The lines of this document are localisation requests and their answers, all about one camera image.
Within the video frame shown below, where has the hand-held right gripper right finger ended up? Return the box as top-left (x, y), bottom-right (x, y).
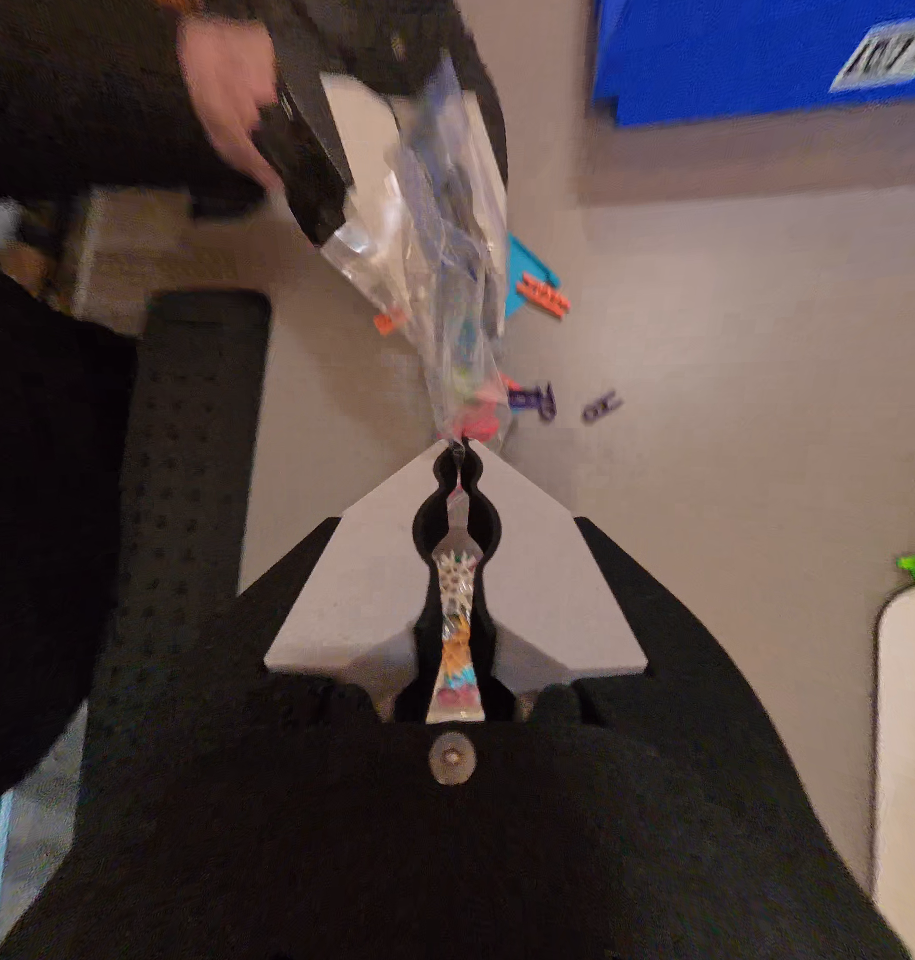
top-left (461, 437), bottom-right (650, 723)

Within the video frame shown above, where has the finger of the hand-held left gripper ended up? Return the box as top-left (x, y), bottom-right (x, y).
top-left (318, 71), bottom-right (406, 192)
top-left (461, 90), bottom-right (509, 249)

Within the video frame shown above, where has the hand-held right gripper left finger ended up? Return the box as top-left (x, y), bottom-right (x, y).
top-left (264, 438), bottom-right (462, 723)

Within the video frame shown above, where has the clear bag of small parts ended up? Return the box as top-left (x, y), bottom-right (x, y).
top-left (321, 48), bottom-right (515, 460)

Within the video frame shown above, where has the white stand with wooden board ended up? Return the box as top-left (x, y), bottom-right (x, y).
top-left (872, 585), bottom-right (915, 960)

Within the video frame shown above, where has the person's left forearm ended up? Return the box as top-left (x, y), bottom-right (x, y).
top-left (0, 0), bottom-right (267, 220)

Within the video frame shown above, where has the person's left hand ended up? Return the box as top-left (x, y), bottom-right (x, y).
top-left (177, 13), bottom-right (286, 190)

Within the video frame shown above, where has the cyan flat toy piece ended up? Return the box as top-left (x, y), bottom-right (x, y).
top-left (504, 232), bottom-right (563, 321)

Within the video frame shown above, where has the orange ladder toy piece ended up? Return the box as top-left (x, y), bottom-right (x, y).
top-left (515, 271), bottom-right (573, 321)

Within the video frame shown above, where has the red bow-tie connector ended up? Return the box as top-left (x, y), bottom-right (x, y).
top-left (457, 397), bottom-right (505, 445)

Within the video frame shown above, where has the blue plastic bin with tag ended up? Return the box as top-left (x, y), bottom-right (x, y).
top-left (592, 0), bottom-right (915, 130)

